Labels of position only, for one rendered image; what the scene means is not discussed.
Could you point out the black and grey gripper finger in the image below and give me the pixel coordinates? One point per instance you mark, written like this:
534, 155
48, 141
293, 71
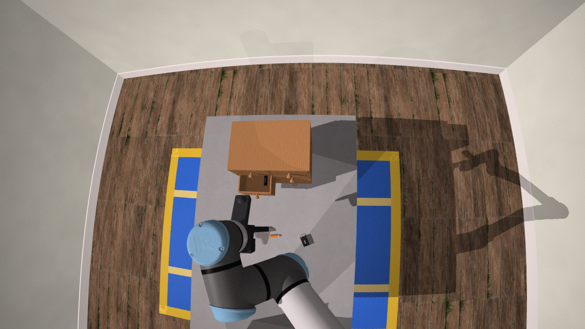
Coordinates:
263, 233

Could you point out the brown wooden chest of drawers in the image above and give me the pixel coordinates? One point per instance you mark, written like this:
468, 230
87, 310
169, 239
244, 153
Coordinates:
275, 145

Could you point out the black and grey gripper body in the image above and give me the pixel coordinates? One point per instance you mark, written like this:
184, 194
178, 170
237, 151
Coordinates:
250, 246

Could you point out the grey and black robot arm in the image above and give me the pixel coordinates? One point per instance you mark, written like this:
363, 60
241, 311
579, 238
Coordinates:
234, 290

